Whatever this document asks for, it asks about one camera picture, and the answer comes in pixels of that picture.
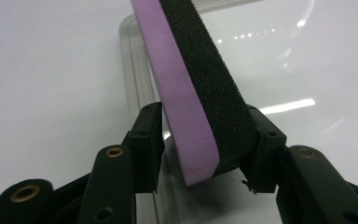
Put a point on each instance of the silver-framed whiteboard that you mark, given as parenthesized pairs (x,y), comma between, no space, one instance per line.
(292,62)

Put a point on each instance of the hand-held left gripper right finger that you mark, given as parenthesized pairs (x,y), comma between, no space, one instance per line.
(268,155)

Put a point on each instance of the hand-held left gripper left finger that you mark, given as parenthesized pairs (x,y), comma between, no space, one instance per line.
(147,146)

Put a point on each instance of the purple and black whiteboard eraser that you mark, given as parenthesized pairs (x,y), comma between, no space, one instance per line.
(199,93)

